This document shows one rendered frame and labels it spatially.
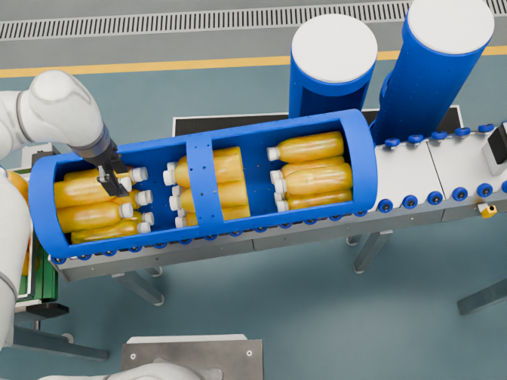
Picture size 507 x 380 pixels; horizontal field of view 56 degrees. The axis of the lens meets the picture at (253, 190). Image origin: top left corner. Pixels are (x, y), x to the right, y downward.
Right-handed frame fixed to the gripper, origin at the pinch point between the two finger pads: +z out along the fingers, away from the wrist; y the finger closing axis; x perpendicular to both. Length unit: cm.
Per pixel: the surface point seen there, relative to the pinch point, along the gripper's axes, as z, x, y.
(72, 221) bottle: 5.0, 14.4, -7.5
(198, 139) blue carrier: -2.2, -21.7, 6.9
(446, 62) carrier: 19, -103, 34
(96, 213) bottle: 4.5, 7.9, -6.7
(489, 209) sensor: 24, -102, -17
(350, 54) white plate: 15, -72, 39
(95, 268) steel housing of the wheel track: 31.8, 17.8, -13.3
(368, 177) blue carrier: -1, -63, -11
